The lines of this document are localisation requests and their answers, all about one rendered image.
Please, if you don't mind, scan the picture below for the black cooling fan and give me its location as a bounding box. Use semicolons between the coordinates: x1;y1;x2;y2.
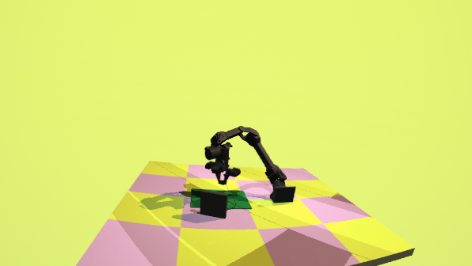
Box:
200;189;228;219

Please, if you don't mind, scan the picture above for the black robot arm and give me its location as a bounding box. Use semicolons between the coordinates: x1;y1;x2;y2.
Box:
204;126;287;191

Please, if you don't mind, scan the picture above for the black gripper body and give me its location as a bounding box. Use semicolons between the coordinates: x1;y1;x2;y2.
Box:
205;158;241;177

